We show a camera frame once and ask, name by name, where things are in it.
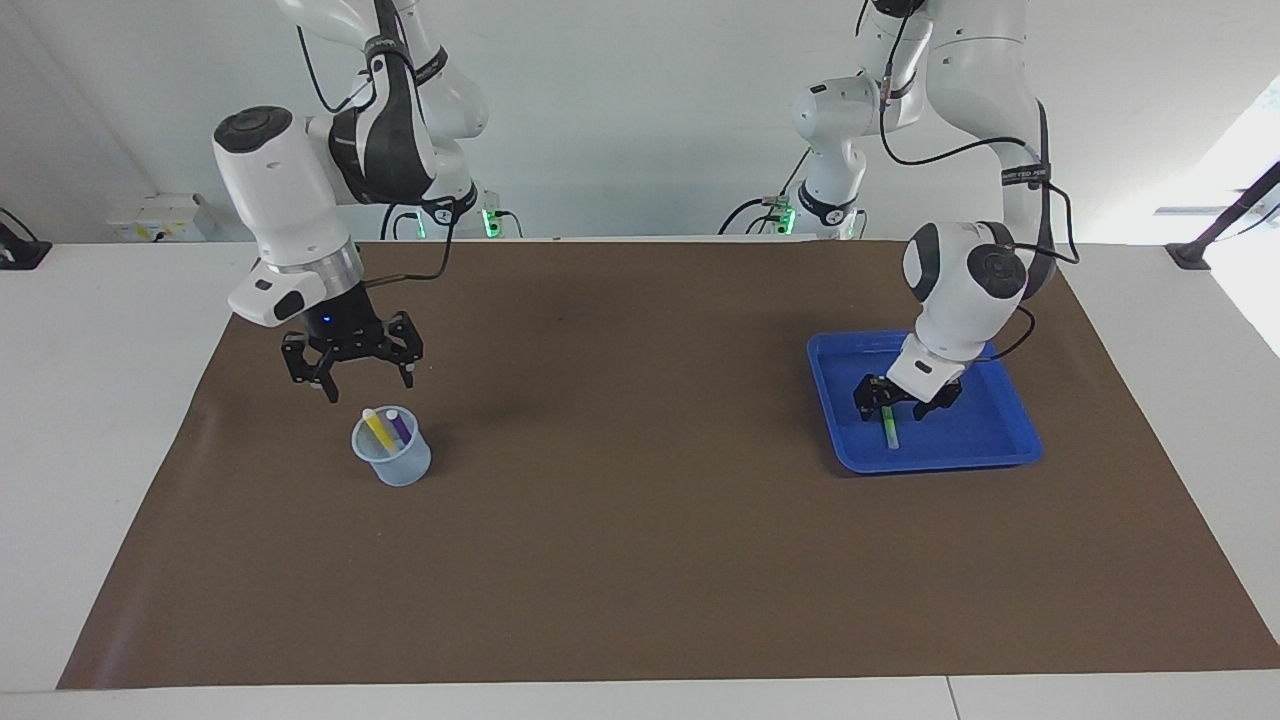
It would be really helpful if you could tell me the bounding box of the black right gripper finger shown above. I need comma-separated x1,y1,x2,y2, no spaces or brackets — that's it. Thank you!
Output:
383,311,426,390
281,333,343,405

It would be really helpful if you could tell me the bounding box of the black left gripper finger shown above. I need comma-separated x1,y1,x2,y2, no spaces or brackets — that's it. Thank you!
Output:
912,378,966,422
853,375,891,424

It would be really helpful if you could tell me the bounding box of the blue plastic tray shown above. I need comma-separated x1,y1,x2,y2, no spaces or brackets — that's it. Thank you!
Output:
806,330,1044,475

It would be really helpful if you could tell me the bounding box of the translucent plastic cup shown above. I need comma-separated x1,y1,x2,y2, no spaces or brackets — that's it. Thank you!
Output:
350,405,433,488

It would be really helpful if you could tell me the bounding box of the white power box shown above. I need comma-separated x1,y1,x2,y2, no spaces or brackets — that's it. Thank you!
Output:
107,193,217,244

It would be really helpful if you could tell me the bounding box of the brown table mat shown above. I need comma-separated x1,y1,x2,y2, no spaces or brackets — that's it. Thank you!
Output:
57,238,1280,691

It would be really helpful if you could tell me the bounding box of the black angled stand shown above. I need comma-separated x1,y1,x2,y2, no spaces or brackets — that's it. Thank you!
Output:
1165,160,1280,271

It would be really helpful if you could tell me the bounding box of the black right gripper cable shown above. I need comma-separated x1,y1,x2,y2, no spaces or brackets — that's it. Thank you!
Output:
295,20,463,291

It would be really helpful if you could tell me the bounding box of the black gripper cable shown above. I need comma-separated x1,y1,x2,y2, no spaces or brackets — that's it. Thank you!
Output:
295,20,463,291
878,60,1081,363

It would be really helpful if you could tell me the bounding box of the black right arm base cable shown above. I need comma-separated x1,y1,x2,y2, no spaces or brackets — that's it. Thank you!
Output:
380,203,523,242

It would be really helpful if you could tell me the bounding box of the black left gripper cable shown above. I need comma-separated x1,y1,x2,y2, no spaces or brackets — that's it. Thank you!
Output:
878,60,1081,363

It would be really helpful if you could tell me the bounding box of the black clamp mount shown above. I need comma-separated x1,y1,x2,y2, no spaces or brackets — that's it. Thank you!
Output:
0,205,53,271

